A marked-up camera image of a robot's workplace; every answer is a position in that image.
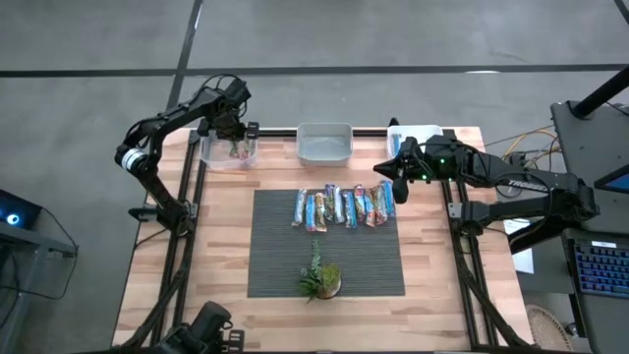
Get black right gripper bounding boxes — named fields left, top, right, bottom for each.
left=372, top=137, right=440, bottom=206

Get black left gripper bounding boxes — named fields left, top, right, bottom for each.
left=196, top=109, right=260, bottom=156

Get red and brown granola bar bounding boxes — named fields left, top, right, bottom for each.
left=372, top=184, right=389, bottom=226

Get pale blue granola bar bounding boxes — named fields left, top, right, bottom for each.
left=292, top=188, right=309, bottom=228

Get blue and orange granola bar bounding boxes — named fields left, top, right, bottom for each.
left=305, top=194, right=317, bottom=232

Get blue and red granola bar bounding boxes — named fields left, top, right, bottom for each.
left=363, top=190, right=377, bottom=228

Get red and white granola bar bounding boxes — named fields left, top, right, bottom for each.
left=353, top=184, right=368, bottom=223

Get purple and green granola bar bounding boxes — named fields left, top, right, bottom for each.
left=323, top=183, right=337, bottom=222

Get clear plastic bin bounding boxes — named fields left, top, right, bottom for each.
left=199, top=128, right=260, bottom=172

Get black aluminium crossbar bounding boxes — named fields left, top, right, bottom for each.
left=257, top=128, right=389, bottom=138

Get white plastic bin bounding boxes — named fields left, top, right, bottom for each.
left=386, top=124, right=443, bottom=154

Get grey plastic bin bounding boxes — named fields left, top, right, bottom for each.
left=295, top=122, right=355, bottom=167

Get grey woven placemat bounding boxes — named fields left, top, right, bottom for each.
left=247, top=189, right=407, bottom=299

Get potted artificial succulent plant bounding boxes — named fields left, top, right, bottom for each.
left=298, top=239, right=344, bottom=305

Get black diagonal strut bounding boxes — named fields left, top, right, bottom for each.
left=508, top=215, right=566, bottom=256

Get white paper sheet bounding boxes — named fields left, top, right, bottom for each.
left=501, top=218, right=536, bottom=275

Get dark grey desk top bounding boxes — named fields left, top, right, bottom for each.
left=549, top=100, right=629, bottom=232

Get wicker basket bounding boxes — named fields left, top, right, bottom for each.
left=524, top=303, right=575, bottom=353

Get black pole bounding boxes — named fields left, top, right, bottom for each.
left=571, top=63, right=629, bottom=120

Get blue-screen monitor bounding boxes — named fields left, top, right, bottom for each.
left=593, top=164, right=629, bottom=196

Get black computer with blue light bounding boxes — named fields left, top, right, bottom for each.
left=0, top=189, right=43, bottom=231

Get backlit computer keyboard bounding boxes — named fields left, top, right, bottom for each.
left=573, top=239, right=629, bottom=300

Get black keyboard tray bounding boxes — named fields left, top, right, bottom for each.
left=561, top=227, right=629, bottom=354

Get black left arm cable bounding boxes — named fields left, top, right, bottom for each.
left=199, top=73, right=247, bottom=119

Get black aluminium support frame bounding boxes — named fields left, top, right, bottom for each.
left=112, top=128, right=207, bottom=353
left=439, top=128, right=535, bottom=353

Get yellow cables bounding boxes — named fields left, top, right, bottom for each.
left=500, top=126, right=561, bottom=161

